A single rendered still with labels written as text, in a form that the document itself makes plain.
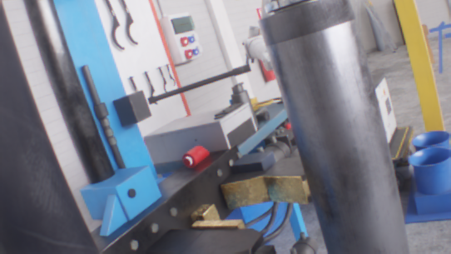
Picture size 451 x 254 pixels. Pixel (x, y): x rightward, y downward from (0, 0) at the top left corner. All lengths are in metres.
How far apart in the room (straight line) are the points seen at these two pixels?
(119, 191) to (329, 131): 0.58
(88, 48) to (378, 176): 0.97
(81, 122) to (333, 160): 0.71
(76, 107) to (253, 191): 0.63
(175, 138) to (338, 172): 0.85
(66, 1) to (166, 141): 0.68
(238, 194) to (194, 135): 0.31
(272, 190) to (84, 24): 0.83
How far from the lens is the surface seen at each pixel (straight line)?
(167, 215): 1.15
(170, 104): 3.93
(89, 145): 1.17
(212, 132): 1.44
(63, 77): 1.16
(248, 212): 2.68
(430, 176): 2.62
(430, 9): 11.57
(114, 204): 1.07
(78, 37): 1.32
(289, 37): 0.79
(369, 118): 0.85
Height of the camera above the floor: 1.44
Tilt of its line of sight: 10 degrees down
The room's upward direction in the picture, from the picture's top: 18 degrees counter-clockwise
